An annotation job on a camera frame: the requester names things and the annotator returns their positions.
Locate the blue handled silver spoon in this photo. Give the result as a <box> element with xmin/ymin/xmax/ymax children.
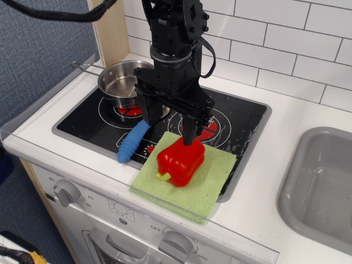
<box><xmin>117</xmin><ymin>120</ymin><xmax>150</xmax><ymax>163</ymax></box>

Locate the grey right oven knob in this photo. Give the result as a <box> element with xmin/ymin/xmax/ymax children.
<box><xmin>158</xmin><ymin>231</ymin><xmax>195</xmax><ymax>263</ymax></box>

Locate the silver pot with handle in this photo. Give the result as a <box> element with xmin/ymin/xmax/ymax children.
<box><xmin>70</xmin><ymin>60</ymin><xmax>153</xmax><ymax>115</ymax></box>

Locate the green rag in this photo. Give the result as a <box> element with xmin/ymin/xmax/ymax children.
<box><xmin>130</xmin><ymin>132</ymin><xmax>237</xmax><ymax>224</ymax></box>

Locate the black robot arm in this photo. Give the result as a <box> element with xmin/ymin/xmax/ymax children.
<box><xmin>134</xmin><ymin>1</ymin><xmax>215</xmax><ymax>146</ymax></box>

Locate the white toy oven front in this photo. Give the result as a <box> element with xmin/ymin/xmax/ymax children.
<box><xmin>29</xmin><ymin>163</ymin><xmax>265</xmax><ymax>264</ymax></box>

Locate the grey left oven knob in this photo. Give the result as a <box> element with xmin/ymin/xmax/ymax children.
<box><xmin>53</xmin><ymin>179</ymin><xmax>81</xmax><ymax>208</ymax></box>

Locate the grey oven knob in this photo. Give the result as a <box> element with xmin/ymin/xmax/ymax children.
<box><xmin>53</xmin><ymin>179</ymin><xmax>81</xmax><ymax>208</ymax></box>
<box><xmin>158</xmin><ymin>231</ymin><xmax>195</xmax><ymax>263</ymax></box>

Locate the light wooden post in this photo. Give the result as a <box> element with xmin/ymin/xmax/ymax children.
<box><xmin>92</xmin><ymin>0</ymin><xmax>130</xmax><ymax>67</ymax></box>

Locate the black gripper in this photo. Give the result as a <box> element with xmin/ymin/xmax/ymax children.
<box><xmin>134</xmin><ymin>56</ymin><xmax>215</xmax><ymax>145</ymax></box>

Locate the grey sink basin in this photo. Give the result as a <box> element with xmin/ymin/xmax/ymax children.
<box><xmin>278</xmin><ymin>127</ymin><xmax>351</xmax><ymax>255</ymax></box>

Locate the red toy bell pepper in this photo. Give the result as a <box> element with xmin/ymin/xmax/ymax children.
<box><xmin>156</xmin><ymin>137</ymin><xmax>205</xmax><ymax>187</ymax></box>

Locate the black braided cable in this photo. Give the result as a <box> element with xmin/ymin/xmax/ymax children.
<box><xmin>2</xmin><ymin>0</ymin><xmax>118</xmax><ymax>24</ymax></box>

